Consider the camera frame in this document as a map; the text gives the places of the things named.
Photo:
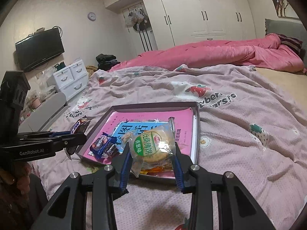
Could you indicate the dark clothes pile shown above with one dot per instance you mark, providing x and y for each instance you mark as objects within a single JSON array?
[{"x": 105, "y": 61}]

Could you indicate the orange edged cracker packet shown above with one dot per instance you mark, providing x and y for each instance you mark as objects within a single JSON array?
[{"x": 156, "y": 169}]

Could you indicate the pink strawberry printed blanket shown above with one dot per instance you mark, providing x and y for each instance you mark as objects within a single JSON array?
[{"x": 239, "y": 124}]

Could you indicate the black flat television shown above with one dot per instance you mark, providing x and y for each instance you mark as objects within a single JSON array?
[{"x": 38, "y": 49}]

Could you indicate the person's left hand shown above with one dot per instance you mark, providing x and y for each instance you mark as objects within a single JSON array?
[{"x": 22, "y": 177}]

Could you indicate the grey padded headboard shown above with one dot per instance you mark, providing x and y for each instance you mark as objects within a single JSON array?
[{"x": 283, "y": 27}]

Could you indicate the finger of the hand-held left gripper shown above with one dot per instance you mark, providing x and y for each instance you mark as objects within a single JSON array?
[
  {"x": 55, "y": 133},
  {"x": 72, "y": 141}
]

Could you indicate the white drawer chest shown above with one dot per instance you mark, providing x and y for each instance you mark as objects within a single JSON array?
[{"x": 72, "y": 76}]

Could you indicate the white hanging bag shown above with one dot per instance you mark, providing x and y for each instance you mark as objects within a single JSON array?
[{"x": 136, "y": 16}]

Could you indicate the dark shallow cardboard box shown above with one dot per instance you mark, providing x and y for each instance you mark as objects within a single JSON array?
[{"x": 144, "y": 105}]

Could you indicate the pink pot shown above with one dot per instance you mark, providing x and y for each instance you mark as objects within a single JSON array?
[{"x": 36, "y": 102}]

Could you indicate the round biscuit packet green label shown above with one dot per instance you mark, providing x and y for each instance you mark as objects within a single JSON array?
[{"x": 151, "y": 146}]

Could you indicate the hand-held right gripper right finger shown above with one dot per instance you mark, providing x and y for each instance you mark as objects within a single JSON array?
[{"x": 178, "y": 172}]

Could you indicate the beige bed sheet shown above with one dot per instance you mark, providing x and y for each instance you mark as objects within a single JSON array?
[{"x": 283, "y": 81}]

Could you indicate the woven basket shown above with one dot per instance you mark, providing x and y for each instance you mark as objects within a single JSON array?
[{"x": 90, "y": 71}]

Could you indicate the blue cookie packet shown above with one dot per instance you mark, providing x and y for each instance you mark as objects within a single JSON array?
[{"x": 99, "y": 145}]

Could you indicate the clear rice cracker packet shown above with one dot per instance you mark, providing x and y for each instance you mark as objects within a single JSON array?
[{"x": 126, "y": 137}]

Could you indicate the pink quilt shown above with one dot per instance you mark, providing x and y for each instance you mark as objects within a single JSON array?
[{"x": 203, "y": 52}]

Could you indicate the striped pillow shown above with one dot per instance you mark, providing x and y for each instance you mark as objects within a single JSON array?
[{"x": 290, "y": 43}]

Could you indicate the white wardrobe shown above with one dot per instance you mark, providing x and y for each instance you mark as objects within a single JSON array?
[{"x": 203, "y": 4}]

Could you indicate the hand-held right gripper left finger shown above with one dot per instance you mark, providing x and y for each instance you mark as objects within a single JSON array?
[{"x": 126, "y": 166}]

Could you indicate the pink and blue book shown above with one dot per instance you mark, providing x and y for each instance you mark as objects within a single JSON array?
[{"x": 148, "y": 118}]

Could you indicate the small brown candy packet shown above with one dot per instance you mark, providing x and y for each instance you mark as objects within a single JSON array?
[{"x": 111, "y": 151}]

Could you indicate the black coat stand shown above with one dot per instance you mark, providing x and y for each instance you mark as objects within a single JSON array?
[{"x": 144, "y": 38}]

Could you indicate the round wall clock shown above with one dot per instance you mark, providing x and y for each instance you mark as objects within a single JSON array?
[{"x": 91, "y": 16}]

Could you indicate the brown chocolate bar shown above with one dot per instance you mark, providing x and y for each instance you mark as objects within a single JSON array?
[{"x": 80, "y": 124}]

